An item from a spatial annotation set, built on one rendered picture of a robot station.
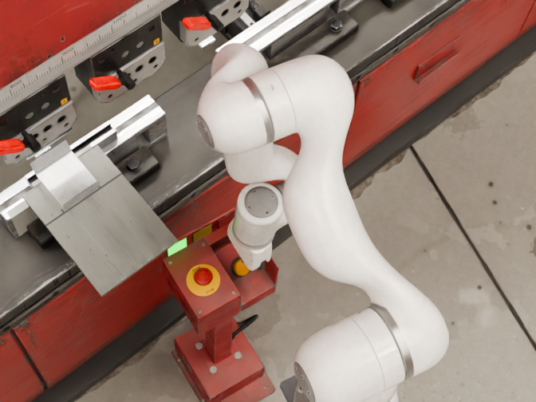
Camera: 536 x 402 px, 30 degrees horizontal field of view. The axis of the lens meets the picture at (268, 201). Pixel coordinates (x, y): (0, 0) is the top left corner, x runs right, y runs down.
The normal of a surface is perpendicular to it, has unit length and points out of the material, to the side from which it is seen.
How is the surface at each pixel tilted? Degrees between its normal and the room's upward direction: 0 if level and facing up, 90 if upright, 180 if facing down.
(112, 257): 0
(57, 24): 90
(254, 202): 5
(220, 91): 30
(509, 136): 0
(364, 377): 42
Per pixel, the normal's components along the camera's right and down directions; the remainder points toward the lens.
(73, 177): 0.05, -0.41
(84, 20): 0.64, 0.71
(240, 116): 0.15, 0.05
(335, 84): 0.35, -0.14
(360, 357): 0.15, -0.19
